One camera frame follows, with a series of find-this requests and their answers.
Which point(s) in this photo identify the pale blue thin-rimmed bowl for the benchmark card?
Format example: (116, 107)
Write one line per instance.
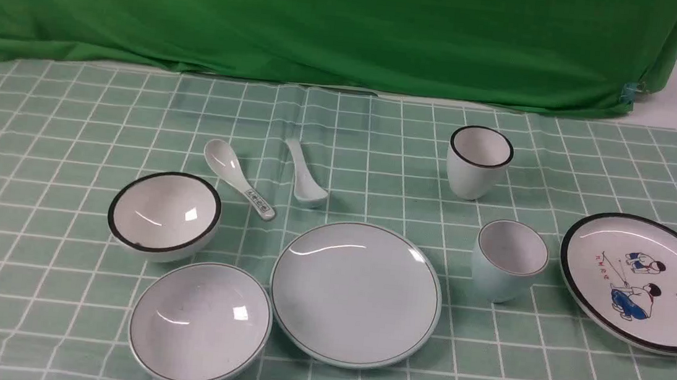
(204, 321)

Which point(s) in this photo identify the plain pale blue spoon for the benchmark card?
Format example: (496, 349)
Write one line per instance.
(306, 190)

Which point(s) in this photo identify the black-rimmed white bowl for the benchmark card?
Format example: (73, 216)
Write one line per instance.
(166, 216)

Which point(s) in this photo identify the green backdrop cloth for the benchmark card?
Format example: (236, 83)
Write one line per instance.
(581, 58)

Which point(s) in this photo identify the green checkered tablecloth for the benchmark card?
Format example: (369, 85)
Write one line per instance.
(73, 134)

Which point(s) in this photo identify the pale blue round plate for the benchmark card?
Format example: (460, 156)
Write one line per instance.
(355, 295)

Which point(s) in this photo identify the black-rimmed white cup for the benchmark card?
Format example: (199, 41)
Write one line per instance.
(477, 160)

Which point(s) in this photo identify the black-rimmed cartoon plate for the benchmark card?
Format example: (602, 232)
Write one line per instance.
(621, 270)

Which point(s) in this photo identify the white spoon with printed handle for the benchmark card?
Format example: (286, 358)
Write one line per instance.
(223, 161)

